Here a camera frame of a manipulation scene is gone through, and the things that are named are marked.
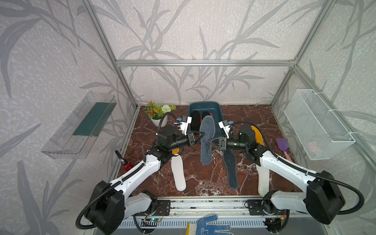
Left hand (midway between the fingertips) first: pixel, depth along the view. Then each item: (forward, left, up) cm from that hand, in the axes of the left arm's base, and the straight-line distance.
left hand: (204, 136), depth 71 cm
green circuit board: (-31, +24, -26) cm, 47 cm away
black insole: (+36, -4, -24) cm, 44 cm away
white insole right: (-13, -35, -25) cm, 45 cm away
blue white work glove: (-34, +1, -25) cm, 42 cm away
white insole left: (-7, +14, -27) cm, 32 cm away
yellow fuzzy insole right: (+16, -40, -25) cm, 50 cm away
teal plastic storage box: (+42, -11, -24) cm, 49 cm away
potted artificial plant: (+24, +30, -10) cm, 39 cm away
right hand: (-1, -2, -4) cm, 5 cm away
